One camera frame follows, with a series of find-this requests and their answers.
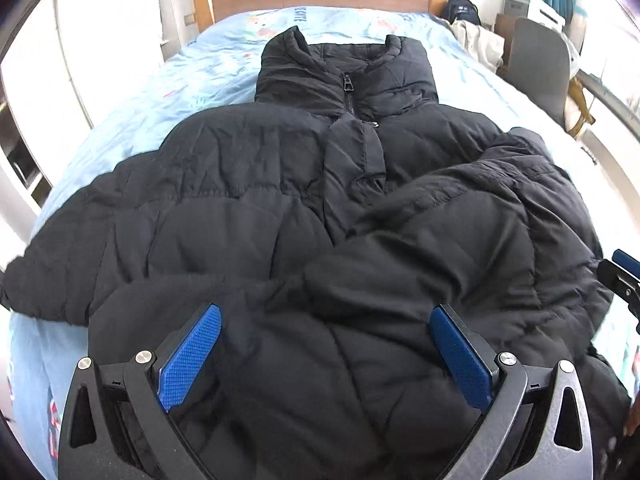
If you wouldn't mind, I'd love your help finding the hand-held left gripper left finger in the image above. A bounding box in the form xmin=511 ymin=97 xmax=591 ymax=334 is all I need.
xmin=57 ymin=302 xmax=223 ymax=480

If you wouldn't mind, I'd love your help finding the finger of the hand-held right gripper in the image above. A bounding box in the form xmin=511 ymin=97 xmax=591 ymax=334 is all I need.
xmin=597 ymin=248 xmax=640 ymax=321

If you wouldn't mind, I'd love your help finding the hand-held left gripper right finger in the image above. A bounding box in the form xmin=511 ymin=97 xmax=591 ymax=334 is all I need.
xmin=429 ymin=304 xmax=596 ymax=480

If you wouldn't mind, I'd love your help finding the black puffer jacket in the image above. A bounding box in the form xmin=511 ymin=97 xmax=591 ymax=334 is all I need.
xmin=0 ymin=27 xmax=633 ymax=480

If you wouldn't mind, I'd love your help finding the person's right hand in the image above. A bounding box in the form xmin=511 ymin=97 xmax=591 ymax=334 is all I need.
xmin=622 ymin=402 xmax=640 ymax=438

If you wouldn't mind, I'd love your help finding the grey chair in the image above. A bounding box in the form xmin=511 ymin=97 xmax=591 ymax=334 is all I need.
xmin=500 ymin=16 xmax=573 ymax=133

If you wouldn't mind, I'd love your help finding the cardboard box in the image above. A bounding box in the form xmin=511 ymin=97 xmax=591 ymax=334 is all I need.
xmin=495 ymin=14 xmax=521 ymax=76

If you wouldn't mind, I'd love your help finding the white cloth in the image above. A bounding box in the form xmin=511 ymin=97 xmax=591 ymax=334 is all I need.
xmin=450 ymin=20 xmax=506 ymax=72

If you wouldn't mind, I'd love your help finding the white drawer unit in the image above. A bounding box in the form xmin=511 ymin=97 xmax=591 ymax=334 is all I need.
xmin=502 ymin=0 xmax=566 ymax=28

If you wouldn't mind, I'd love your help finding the blue printed bed sheet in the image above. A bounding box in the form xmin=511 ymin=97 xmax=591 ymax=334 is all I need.
xmin=7 ymin=4 xmax=640 ymax=480

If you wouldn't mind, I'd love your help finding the dark cap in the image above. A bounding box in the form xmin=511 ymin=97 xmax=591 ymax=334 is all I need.
xmin=444 ymin=0 xmax=482 ymax=26

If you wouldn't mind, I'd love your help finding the white wardrobe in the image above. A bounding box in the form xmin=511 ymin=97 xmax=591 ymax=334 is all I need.
xmin=0 ymin=0 xmax=166 ymax=206

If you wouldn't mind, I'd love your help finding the metal rail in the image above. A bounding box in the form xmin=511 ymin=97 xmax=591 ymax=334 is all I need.
xmin=575 ymin=70 xmax=640 ymax=131

